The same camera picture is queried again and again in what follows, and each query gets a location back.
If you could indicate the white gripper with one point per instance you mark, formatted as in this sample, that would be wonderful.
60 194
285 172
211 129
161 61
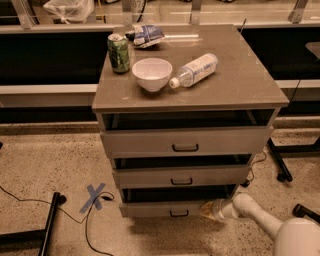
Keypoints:
218 210

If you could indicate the grey bottom drawer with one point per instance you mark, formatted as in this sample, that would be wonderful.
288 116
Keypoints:
171 201

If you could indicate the grey drawer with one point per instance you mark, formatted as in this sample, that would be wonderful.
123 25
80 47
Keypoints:
171 201
181 176
185 142

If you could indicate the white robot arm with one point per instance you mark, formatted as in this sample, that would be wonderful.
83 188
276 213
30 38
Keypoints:
293 237

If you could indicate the grey middle drawer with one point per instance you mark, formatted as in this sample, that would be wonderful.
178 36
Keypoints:
181 176

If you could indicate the grey top drawer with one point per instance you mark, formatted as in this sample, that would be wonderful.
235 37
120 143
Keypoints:
185 142

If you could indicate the grey drawer cabinet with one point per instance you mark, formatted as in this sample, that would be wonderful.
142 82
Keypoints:
240 93

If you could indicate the black stand leg right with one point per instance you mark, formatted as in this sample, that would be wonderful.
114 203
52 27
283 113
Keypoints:
277 151

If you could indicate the black stand leg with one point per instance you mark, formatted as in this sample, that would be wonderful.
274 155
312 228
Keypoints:
40 238
277 151

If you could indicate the black caster leg far right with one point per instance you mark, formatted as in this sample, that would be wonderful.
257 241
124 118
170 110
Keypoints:
301 211

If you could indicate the blue tape cross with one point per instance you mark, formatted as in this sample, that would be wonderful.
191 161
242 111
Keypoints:
93 197

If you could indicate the clear plastic water bottle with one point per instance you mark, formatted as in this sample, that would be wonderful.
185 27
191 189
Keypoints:
194 71

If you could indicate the white bowl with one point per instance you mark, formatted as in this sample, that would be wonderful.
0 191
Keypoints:
152 74

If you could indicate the blue white snack bag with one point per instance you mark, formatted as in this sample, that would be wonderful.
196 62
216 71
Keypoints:
144 36

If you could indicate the green soda can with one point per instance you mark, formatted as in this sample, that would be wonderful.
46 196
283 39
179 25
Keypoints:
118 53

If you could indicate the black stand leg left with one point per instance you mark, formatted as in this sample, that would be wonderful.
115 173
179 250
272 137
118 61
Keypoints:
40 238

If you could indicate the clear plastic bag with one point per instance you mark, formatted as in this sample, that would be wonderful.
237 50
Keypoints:
70 11

